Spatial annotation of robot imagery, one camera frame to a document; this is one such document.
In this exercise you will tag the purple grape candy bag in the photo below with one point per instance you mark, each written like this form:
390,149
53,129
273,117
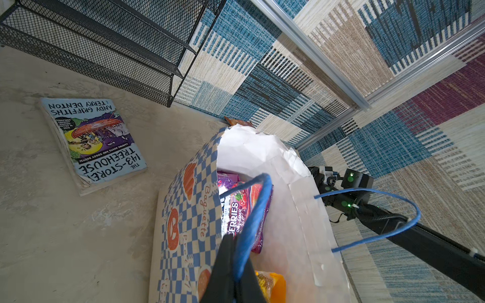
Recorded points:
227,181

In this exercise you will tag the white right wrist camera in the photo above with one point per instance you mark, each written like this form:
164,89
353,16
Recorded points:
328,172

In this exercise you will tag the purple snack packet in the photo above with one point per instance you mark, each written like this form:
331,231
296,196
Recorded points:
236,209

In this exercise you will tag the black wire shelf rack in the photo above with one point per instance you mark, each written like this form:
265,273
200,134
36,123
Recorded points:
146,48

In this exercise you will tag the yellow mango candy bag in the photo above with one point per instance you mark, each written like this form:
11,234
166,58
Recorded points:
272,285

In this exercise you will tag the small orange chip packet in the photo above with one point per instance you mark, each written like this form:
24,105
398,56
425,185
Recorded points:
234,122

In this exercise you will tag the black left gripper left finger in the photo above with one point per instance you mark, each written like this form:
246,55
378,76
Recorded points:
221,286

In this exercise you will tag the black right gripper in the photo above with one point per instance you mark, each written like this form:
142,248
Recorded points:
320,181

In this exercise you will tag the blue magazine booklet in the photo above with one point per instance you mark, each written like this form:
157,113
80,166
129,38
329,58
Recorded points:
94,140

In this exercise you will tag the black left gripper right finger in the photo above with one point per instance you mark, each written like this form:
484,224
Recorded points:
248,289

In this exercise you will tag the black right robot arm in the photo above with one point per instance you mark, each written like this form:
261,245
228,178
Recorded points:
350,194

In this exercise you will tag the blue checkered paper bag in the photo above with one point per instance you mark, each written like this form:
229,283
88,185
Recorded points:
298,239

